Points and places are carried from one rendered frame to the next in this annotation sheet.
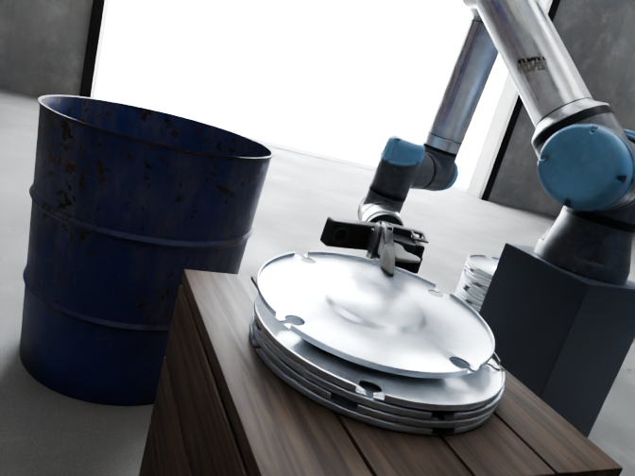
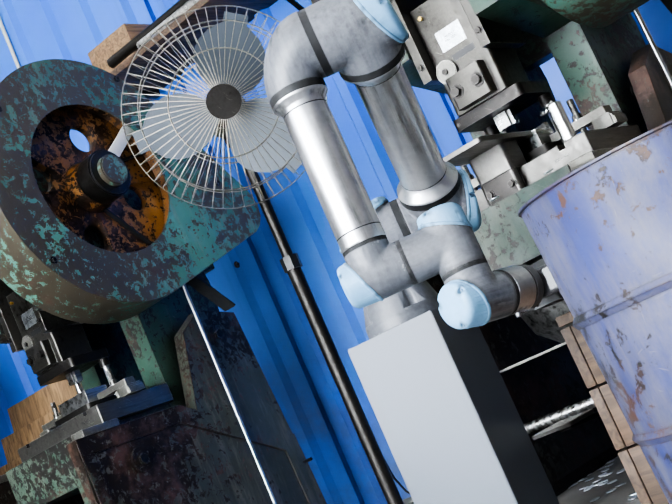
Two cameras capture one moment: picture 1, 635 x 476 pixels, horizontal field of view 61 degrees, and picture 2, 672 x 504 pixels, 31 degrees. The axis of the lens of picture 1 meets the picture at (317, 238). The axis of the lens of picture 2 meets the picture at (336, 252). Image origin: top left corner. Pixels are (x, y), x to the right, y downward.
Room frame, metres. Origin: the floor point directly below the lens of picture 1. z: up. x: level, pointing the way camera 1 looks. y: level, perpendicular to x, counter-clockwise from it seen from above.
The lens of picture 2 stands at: (2.25, 1.36, 0.30)
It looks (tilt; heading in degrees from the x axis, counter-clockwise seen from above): 8 degrees up; 235
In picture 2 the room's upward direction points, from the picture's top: 24 degrees counter-clockwise
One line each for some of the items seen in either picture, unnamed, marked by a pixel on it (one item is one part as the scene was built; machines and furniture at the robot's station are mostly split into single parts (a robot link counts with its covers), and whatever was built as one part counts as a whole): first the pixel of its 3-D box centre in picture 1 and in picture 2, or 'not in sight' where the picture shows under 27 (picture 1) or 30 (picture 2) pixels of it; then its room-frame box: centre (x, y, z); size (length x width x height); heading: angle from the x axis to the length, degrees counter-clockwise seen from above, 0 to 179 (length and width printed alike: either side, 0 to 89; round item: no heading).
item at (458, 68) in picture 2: not in sight; (464, 46); (0.25, -0.70, 1.04); 0.17 x 0.15 x 0.30; 20
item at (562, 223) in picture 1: (590, 239); (397, 300); (0.92, -0.45, 0.50); 0.15 x 0.15 x 0.10
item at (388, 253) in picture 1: (401, 257); not in sight; (0.77, -0.13, 0.42); 0.09 x 0.06 x 0.03; 5
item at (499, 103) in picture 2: not in sight; (504, 111); (0.20, -0.72, 0.86); 0.20 x 0.16 x 0.05; 110
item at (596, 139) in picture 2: not in sight; (537, 182); (0.21, -0.72, 0.68); 0.45 x 0.30 x 0.06; 110
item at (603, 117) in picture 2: not in sight; (581, 118); (0.15, -0.56, 0.76); 0.17 x 0.06 x 0.10; 110
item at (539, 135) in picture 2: not in sight; (521, 151); (0.21, -0.72, 0.76); 0.15 x 0.09 x 0.05; 110
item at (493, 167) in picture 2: not in sight; (494, 172); (0.37, -0.66, 0.72); 0.25 x 0.14 x 0.14; 20
